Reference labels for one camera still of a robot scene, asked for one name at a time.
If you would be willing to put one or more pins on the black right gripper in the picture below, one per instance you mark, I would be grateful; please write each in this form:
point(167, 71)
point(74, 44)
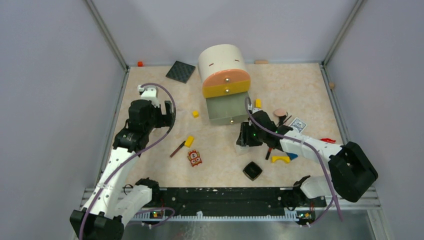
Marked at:
point(244, 139)

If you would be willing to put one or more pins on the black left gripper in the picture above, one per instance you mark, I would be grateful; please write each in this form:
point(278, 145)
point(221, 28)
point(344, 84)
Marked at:
point(164, 119)

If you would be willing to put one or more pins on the white cube box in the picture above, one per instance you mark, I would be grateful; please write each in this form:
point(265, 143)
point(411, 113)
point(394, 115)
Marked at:
point(241, 150)

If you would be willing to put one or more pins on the black square compact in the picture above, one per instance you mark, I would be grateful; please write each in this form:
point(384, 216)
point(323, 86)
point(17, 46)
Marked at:
point(252, 171)

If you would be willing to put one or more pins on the grey bottom drawer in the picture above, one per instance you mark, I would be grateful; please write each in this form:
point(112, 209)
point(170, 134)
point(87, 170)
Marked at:
point(228, 109)

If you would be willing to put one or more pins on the cream round drawer organizer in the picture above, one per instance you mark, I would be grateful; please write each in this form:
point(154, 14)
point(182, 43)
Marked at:
point(223, 71)

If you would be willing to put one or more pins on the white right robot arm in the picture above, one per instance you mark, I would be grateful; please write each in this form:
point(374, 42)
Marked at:
point(348, 171)

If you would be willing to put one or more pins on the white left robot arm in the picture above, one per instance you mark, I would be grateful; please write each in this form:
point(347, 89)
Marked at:
point(104, 216)

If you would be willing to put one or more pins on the black makeup brush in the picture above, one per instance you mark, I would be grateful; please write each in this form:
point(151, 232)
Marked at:
point(283, 119)

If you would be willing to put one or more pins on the red black pen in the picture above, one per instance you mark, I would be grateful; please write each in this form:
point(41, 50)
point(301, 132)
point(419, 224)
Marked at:
point(268, 153)

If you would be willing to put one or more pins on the small yellow cube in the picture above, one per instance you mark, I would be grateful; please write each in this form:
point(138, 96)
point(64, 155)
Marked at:
point(195, 114)

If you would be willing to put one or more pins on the dark red lip gloss tube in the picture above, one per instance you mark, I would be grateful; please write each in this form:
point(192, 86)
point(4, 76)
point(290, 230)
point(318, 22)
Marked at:
point(177, 149)

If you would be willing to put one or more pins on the yellow rectangular block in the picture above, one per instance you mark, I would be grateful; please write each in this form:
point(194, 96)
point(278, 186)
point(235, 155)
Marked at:
point(189, 141)

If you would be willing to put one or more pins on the yellow block near drawer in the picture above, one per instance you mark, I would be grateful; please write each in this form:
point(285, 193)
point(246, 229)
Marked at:
point(258, 103)

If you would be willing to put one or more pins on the red owl number puzzle piece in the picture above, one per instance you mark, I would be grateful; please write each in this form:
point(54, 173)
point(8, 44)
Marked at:
point(194, 158)

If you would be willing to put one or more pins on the yellow arch block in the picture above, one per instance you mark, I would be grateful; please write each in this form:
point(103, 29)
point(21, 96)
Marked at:
point(285, 159)

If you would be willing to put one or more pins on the black textured square mat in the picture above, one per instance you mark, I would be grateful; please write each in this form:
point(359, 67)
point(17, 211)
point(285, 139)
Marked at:
point(180, 72)

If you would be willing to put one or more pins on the blue rectangular block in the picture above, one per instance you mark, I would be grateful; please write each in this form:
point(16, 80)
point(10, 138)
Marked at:
point(292, 156)

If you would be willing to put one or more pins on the wooden block at back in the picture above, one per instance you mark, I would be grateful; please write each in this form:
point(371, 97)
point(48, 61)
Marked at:
point(261, 62)

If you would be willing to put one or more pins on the red plastic clip toy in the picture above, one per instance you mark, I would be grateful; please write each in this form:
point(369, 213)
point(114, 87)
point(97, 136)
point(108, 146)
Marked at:
point(328, 140)

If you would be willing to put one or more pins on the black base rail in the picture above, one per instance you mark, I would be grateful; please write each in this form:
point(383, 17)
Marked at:
point(233, 201)

